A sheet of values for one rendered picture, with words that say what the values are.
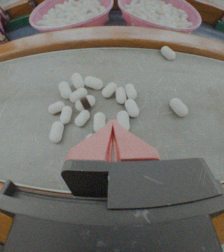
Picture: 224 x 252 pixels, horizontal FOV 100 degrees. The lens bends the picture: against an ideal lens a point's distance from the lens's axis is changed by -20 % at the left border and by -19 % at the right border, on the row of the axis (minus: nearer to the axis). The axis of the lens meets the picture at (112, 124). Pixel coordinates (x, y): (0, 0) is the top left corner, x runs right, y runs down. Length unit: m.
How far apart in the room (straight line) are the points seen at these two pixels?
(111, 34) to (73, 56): 0.10
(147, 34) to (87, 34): 0.14
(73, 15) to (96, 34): 0.17
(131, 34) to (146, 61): 0.07
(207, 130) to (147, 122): 0.13
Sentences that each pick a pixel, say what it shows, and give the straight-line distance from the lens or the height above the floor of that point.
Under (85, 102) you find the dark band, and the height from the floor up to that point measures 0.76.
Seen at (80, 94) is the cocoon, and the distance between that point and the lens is 0.21.
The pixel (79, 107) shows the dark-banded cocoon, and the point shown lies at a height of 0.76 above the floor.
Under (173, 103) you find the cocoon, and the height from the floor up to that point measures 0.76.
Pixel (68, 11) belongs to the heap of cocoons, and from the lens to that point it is 0.52.
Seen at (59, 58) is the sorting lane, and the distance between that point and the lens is 0.31.
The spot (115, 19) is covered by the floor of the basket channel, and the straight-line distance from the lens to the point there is 0.55.
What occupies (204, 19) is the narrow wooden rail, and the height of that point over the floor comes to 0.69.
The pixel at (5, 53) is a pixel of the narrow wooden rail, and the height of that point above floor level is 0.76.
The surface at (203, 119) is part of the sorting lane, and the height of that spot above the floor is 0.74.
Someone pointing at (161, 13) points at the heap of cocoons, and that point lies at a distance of 0.50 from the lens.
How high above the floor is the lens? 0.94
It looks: 76 degrees down
